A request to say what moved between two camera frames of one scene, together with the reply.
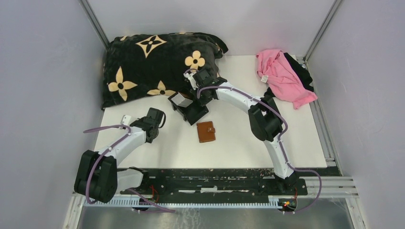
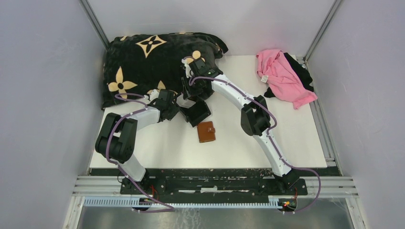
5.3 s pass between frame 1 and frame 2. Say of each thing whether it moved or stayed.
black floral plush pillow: stayed
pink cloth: stayed
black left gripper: moved
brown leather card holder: stayed
